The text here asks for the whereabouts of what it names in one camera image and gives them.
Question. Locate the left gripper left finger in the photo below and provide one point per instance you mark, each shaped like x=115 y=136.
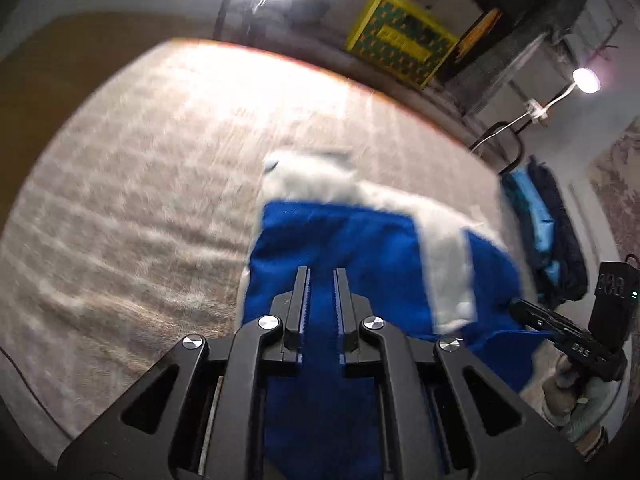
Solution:
x=268 y=345

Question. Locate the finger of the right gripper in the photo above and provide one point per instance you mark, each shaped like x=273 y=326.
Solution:
x=556 y=327

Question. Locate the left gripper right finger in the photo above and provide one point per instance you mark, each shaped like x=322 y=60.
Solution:
x=376 y=349

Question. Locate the grey and blue work jacket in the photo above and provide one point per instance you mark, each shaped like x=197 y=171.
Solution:
x=423 y=266

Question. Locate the folded dark blue clothes pile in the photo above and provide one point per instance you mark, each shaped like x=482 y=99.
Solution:
x=552 y=249

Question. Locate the black metal clothes rack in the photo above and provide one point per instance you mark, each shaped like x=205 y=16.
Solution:
x=540 y=73

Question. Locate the right hand in white glove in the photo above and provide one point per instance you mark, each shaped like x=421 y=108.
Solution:
x=574 y=400

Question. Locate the beige plaid bed blanket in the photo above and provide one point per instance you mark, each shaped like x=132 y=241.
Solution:
x=134 y=224

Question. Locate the white clip-on desk lamp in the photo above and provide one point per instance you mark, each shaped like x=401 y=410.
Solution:
x=583 y=78

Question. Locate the yellow green patterned box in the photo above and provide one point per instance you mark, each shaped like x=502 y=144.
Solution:
x=401 y=38

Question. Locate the landscape wall mural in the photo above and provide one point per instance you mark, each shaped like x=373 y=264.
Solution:
x=614 y=176

